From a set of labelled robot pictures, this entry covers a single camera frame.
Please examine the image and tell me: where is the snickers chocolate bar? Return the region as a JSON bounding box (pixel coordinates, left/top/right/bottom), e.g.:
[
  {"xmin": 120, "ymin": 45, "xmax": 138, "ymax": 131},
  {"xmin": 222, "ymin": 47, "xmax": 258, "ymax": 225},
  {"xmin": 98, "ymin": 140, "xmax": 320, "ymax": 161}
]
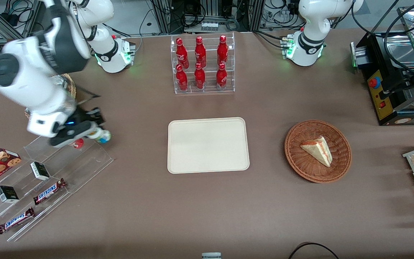
[
  {"xmin": 0, "ymin": 207, "xmax": 35, "ymax": 235},
  {"xmin": 33, "ymin": 178, "xmax": 67, "ymax": 205}
]

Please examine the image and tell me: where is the clear acrylic stepped shelf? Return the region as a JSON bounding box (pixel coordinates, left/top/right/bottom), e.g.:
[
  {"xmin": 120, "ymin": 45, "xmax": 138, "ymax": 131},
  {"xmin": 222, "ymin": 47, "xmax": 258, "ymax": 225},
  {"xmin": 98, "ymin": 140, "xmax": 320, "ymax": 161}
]
[{"xmin": 0, "ymin": 122, "xmax": 114, "ymax": 242}]

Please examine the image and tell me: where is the wrapped triangle sandwich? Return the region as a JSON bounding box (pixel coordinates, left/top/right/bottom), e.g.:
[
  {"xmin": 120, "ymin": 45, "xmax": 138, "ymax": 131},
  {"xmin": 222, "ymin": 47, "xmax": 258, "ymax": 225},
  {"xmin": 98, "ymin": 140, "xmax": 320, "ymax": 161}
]
[{"xmin": 300, "ymin": 136, "xmax": 333, "ymax": 167}]

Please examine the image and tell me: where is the beige plastic tray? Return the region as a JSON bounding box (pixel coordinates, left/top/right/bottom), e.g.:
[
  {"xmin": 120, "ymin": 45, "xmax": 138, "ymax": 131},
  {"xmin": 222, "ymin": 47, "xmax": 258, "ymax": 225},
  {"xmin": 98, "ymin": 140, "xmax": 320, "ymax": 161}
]
[{"xmin": 167, "ymin": 117, "xmax": 250, "ymax": 174}]

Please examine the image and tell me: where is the small black box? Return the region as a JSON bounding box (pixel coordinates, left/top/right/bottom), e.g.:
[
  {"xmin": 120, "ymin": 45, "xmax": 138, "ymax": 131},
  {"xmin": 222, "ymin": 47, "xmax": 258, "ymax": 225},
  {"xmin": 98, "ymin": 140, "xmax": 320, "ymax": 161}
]
[
  {"xmin": 0, "ymin": 186, "xmax": 19, "ymax": 203},
  {"xmin": 30, "ymin": 162, "xmax": 51, "ymax": 181}
]

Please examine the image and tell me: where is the green-lid yogurt bottle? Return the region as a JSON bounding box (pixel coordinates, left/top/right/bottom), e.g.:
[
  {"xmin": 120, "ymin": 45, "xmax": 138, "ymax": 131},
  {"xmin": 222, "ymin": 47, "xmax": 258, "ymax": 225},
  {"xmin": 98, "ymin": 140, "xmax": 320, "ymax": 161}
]
[{"xmin": 87, "ymin": 129, "xmax": 111, "ymax": 144}]

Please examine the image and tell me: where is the red cola bottle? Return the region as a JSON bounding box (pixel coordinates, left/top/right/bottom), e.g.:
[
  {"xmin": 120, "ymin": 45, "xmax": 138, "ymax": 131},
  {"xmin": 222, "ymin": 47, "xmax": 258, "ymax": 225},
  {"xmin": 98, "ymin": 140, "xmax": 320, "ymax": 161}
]
[
  {"xmin": 217, "ymin": 35, "xmax": 229, "ymax": 67},
  {"xmin": 176, "ymin": 64, "xmax": 188, "ymax": 91},
  {"xmin": 176, "ymin": 37, "xmax": 189, "ymax": 69},
  {"xmin": 195, "ymin": 36, "xmax": 207, "ymax": 68},
  {"xmin": 194, "ymin": 63, "xmax": 206, "ymax": 90},
  {"xmin": 216, "ymin": 63, "xmax": 227, "ymax": 90}
]

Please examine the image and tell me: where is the black food warmer machine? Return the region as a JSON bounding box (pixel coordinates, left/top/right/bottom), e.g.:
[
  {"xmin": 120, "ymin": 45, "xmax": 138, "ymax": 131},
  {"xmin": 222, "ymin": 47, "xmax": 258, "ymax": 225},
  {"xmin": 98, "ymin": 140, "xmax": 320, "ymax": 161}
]
[{"xmin": 350, "ymin": 5, "xmax": 414, "ymax": 126}]

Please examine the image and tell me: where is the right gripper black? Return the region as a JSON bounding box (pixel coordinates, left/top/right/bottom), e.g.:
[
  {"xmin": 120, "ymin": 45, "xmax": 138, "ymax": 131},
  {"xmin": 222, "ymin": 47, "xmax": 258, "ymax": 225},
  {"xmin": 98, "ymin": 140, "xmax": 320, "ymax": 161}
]
[{"xmin": 60, "ymin": 107, "xmax": 106, "ymax": 130}]

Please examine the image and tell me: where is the black looped cable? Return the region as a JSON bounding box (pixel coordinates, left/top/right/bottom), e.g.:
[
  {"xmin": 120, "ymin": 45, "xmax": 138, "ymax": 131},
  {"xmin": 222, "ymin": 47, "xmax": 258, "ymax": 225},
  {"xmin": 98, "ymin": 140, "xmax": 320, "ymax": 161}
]
[{"xmin": 288, "ymin": 242, "xmax": 340, "ymax": 259}]

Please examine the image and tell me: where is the round wicker basket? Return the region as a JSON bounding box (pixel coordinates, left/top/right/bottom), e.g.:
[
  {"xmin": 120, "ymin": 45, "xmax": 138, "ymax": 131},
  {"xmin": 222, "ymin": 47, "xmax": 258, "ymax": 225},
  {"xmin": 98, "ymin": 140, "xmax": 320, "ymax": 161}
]
[{"xmin": 284, "ymin": 120, "xmax": 352, "ymax": 183}]

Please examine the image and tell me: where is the clear acrylic bottle rack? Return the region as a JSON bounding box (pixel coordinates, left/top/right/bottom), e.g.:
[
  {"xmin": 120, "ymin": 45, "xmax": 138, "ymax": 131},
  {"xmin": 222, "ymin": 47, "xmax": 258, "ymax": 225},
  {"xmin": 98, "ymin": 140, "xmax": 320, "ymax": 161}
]
[{"xmin": 170, "ymin": 32, "xmax": 235, "ymax": 95}]

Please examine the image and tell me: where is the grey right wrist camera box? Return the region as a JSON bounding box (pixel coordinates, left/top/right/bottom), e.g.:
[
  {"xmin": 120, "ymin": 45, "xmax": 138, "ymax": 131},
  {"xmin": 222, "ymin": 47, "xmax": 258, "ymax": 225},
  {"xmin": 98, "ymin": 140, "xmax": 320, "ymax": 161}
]
[{"xmin": 50, "ymin": 122, "xmax": 98, "ymax": 148}]

